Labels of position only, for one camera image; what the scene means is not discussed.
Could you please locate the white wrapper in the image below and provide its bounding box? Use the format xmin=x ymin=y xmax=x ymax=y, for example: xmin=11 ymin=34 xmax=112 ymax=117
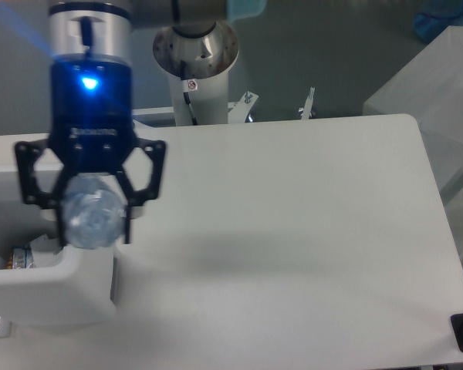
xmin=29 ymin=234 xmax=63 ymax=268

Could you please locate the clear plastic water bottle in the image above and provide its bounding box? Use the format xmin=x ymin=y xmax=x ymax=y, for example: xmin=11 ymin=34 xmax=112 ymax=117
xmin=62 ymin=175 xmax=125 ymax=250

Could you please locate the blue object on floor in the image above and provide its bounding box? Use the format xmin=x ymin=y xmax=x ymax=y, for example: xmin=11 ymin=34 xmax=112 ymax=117
xmin=413 ymin=0 xmax=463 ymax=43

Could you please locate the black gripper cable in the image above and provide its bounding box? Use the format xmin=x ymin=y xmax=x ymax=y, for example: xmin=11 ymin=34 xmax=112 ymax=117
xmin=79 ymin=15 xmax=94 ymax=59

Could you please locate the white pedestal base frame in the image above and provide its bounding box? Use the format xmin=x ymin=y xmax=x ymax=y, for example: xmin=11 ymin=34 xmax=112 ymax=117
xmin=132 ymin=86 xmax=316 ymax=127

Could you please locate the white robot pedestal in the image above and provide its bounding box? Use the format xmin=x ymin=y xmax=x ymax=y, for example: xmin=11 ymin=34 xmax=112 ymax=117
xmin=153 ymin=21 xmax=239 ymax=126

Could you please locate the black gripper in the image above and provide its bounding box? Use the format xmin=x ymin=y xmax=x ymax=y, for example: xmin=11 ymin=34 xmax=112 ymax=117
xmin=14 ymin=59 xmax=166 ymax=247

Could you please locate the black pedestal cable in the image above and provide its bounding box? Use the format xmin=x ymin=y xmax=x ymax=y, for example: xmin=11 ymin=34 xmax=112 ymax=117
xmin=179 ymin=60 xmax=199 ymax=126

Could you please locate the white trash can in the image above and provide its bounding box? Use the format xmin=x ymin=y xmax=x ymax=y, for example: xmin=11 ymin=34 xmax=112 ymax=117
xmin=0 ymin=165 xmax=119 ymax=326

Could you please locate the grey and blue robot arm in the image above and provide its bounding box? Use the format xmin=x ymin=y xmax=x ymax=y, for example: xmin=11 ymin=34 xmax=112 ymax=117
xmin=15 ymin=1 xmax=266 ymax=249

